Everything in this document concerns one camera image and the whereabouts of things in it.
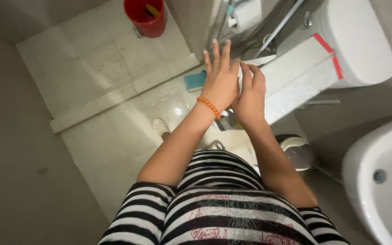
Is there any yellow item in bucket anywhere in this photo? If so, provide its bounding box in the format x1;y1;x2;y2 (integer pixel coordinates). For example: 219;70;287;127
146;3;161;18

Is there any white bidet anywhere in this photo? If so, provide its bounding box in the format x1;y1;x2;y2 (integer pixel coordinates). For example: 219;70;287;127
341;110;392;245

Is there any grey bin with white lid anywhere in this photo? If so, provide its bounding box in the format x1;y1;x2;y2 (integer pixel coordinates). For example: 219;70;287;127
274;134;316;172

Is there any grey hose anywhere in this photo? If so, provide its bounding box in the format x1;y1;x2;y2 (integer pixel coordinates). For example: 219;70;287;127
253;0;306;59

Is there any blue sponge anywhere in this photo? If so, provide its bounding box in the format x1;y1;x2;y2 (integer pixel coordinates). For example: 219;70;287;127
184;70;207;93

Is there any white toilet paper roll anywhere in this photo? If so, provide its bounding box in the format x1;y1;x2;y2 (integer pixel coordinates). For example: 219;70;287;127
232;0;263;34

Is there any person's right hand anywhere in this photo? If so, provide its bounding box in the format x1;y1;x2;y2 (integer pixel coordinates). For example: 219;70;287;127
232;61;267;127

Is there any grey metal bar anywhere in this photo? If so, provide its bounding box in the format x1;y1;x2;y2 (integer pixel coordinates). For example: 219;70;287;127
304;99;341;105

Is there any red tape strip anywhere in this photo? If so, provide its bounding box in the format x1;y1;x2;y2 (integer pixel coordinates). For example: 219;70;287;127
312;33;344;81

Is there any red plastic bucket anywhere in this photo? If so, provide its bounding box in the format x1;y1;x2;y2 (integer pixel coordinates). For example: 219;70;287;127
123;0;166;39

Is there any white toilet cistern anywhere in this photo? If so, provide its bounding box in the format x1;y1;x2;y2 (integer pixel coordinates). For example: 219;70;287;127
319;0;392;89

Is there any metal bidet drain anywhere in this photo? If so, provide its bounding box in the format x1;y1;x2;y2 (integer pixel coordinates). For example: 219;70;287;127
373;169;387;184

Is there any person's left hand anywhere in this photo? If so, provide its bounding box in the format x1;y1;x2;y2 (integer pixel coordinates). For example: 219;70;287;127
196;38;241;115

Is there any black and white striped shirt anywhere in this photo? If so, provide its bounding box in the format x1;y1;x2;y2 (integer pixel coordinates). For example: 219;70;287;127
97;150;350;245

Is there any orange bead bracelet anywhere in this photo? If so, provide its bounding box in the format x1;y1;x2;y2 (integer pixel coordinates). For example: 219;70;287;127
196;96;222;120

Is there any grey and yellow tool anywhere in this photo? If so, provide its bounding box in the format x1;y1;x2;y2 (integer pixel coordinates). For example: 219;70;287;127
214;108;244;132

